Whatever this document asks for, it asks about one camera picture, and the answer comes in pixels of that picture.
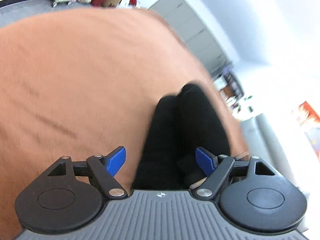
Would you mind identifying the black pants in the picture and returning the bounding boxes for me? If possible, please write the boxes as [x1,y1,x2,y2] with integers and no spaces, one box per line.
[132,83,231,190]

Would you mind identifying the orange wall picture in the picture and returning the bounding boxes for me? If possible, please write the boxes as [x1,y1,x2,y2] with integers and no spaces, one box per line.
[298,100,320,145]

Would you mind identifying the grey drawer cabinet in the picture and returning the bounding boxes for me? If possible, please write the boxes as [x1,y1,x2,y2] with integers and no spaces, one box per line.
[150,0,229,77]

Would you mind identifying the grey padded headboard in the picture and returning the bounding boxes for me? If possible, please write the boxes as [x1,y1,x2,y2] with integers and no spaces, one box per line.
[240,112,319,193]

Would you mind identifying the orange-brown bed cover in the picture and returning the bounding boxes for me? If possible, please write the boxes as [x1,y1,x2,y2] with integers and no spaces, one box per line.
[1,8,248,239]

